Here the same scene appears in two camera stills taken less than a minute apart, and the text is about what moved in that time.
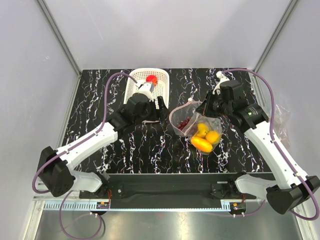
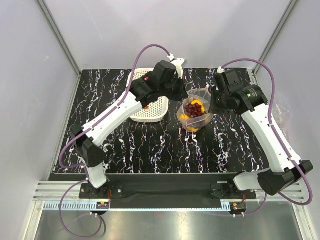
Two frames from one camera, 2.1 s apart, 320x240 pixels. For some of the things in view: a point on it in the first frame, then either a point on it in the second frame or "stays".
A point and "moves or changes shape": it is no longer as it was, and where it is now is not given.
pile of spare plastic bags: x=282 y=121 stays
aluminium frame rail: x=72 y=195 stays
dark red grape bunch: x=183 y=124 → x=194 y=110
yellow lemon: x=212 y=136 → x=182 y=116
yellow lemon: x=203 y=129 → x=197 y=101
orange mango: x=201 y=144 → x=193 y=129
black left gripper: x=161 y=114 → x=182 y=94
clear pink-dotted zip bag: x=204 y=132 moves or changes shape
